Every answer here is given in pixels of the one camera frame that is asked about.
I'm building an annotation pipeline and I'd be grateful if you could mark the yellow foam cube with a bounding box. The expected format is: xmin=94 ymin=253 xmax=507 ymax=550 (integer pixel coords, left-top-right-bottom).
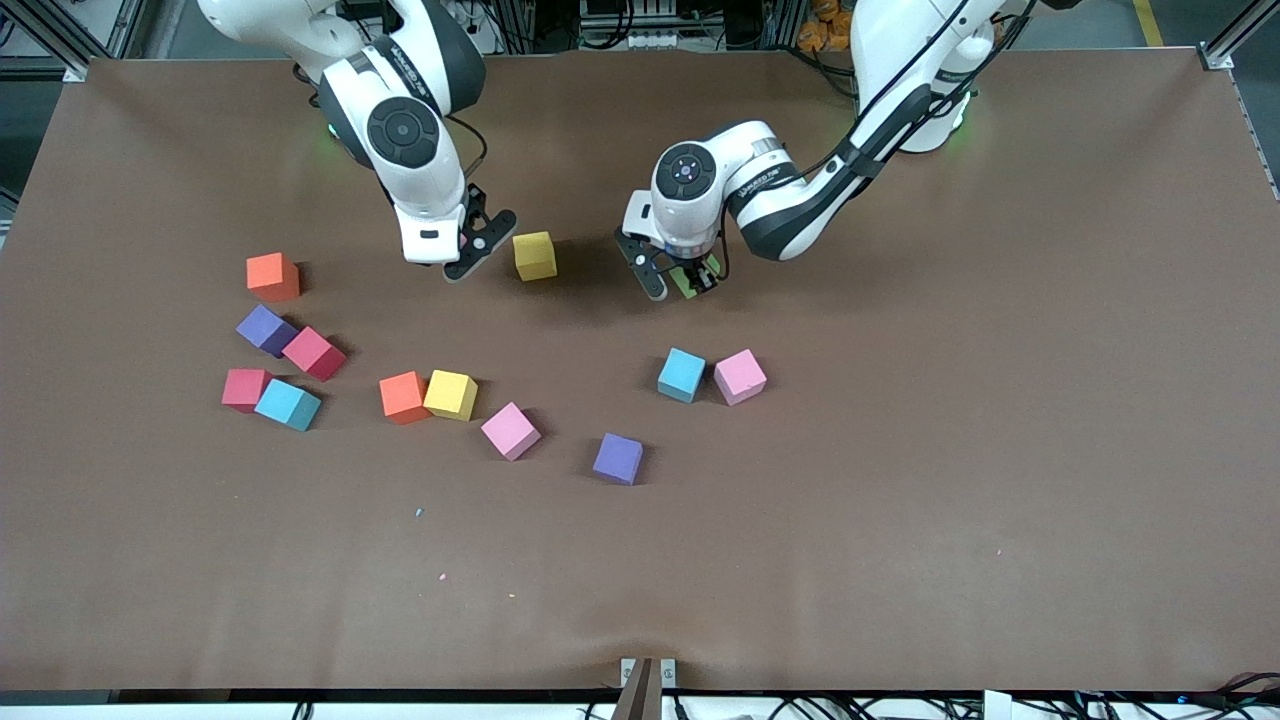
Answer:
xmin=513 ymin=231 xmax=558 ymax=282
xmin=423 ymin=369 xmax=479 ymax=423

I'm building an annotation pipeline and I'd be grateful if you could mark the light blue foam cube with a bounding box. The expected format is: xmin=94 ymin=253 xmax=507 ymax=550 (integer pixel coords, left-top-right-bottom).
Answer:
xmin=657 ymin=347 xmax=707 ymax=405
xmin=254 ymin=378 xmax=323 ymax=433

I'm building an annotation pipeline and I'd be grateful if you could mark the orange foam cube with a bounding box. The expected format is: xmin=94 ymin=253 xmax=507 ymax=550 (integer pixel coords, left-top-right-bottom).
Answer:
xmin=246 ymin=252 xmax=301 ymax=303
xmin=379 ymin=370 xmax=433 ymax=426

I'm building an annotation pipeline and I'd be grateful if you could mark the red foam cube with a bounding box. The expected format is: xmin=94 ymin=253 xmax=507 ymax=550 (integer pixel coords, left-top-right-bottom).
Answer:
xmin=221 ymin=368 xmax=273 ymax=414
xmin=282 ymin=326 xmax=349 ymax=383

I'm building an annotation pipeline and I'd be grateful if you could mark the purple foam cube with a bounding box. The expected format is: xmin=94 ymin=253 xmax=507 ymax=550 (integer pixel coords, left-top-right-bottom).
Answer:
xmin=592 ymin=432 xmax=645 ymax=487
xmin=236 ymin=304 xmax=299 ymax=359

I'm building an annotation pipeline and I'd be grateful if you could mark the grey equipment box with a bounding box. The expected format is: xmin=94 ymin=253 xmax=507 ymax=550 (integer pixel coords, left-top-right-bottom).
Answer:
xmin=578 ymin=0 xmax=693 ymax=51

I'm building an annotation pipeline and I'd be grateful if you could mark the bag of orange items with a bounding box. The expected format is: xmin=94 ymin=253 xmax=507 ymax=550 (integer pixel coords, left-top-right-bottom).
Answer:
xmin=797 ymin=0 xmax=856 ymax=53

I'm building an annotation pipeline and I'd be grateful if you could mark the aluminium frame post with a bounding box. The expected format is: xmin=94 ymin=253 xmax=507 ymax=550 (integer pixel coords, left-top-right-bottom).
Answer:
xmin=763 ymin=0 xmax=806 ymax=49
xmin=495 ymin=0 xmax=538 ymax=53

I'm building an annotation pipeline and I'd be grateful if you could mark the metal bracket plate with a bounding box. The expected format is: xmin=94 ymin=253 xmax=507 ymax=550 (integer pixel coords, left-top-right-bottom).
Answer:
xmin=620 ymin=657 xmax=678 ymax=690

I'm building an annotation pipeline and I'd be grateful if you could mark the grey camera pole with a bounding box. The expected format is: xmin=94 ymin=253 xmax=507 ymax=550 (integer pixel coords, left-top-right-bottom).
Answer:
xmin=611 ymin=657 xmax=664 ymax=720

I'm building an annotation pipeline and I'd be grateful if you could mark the aluminium frame bar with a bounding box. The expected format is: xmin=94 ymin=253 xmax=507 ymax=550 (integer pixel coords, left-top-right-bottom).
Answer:
xmin=1200 ymin=0 xmax=1280 ymax=73
xmin=0 ymin=0 xmax=91 ymax=83

